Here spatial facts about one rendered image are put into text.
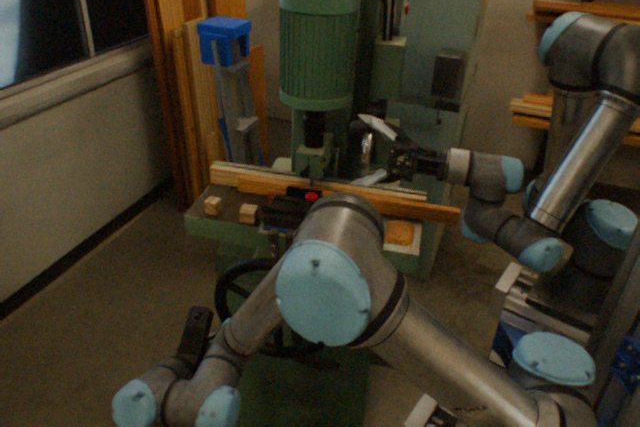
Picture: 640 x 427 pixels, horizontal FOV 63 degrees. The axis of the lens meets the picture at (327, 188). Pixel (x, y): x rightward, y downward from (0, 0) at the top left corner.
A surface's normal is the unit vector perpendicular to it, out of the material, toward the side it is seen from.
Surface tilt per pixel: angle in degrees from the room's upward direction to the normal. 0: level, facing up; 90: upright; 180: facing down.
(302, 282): 86
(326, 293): 85
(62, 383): 0
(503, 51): 90
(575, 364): 7
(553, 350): 7
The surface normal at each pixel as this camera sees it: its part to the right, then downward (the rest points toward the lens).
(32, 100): 0.94, 0.22
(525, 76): -0.35, 0.47
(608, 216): 0.11, -0.79
